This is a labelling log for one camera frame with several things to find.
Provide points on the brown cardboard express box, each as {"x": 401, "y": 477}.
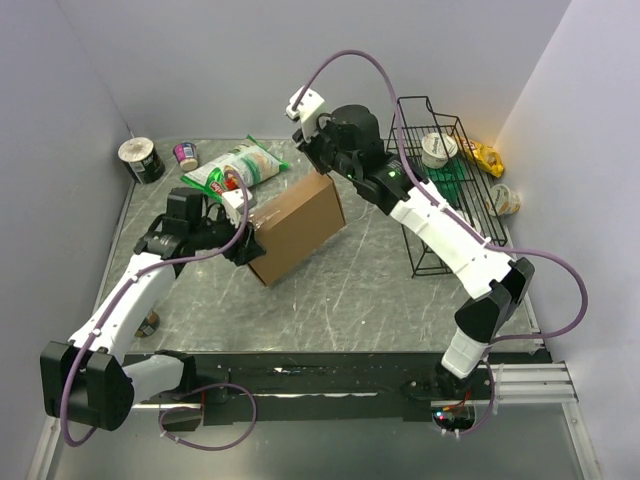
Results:
{"x": 294, "y": 225}

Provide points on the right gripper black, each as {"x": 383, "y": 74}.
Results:
{"x": 309, "y": 148}

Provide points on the black can white lid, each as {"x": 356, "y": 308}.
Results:
{"x": 141, "y": 160}

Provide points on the yellow white yogurt cup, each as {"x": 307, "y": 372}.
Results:
{"x": 502, "y": 201}

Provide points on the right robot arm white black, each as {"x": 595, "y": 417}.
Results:
{"x": 495, "y": 283}

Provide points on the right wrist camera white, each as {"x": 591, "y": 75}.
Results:
{"x": 305, "y": 107}

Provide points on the white yogurt cup in rack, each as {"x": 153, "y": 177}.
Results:
{"x": 437, "y": 150}

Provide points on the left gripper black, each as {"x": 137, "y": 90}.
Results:
{"x": 246, "y": 250}

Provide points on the aluminium rail frame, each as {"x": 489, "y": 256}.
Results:
{"x": 534, "y": 431}

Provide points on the green lidded container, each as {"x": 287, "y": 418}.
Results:
{"x": 450, "y": 180}

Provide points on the purple small yogurt cup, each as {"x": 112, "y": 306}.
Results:
{"x": 185, "y": 154}

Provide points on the metal tin can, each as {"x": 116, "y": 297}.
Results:
{"x": 149, "y": 325}

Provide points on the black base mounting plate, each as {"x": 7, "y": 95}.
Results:
{"x": 316, "y": 386}

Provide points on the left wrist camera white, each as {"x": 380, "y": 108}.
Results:
{"x": 233, "y": 202}

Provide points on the green white chips bag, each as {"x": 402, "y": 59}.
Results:
{"x": 250, "y": 159}

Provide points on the yellow chips bag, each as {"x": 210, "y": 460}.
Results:
{"x": 486, "y": 158}

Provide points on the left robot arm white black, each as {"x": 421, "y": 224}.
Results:
{"x": 85, "y": 379}

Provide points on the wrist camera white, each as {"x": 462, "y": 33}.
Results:
{"x": 233, "y": 202}
{"x": 305, "y": 107}

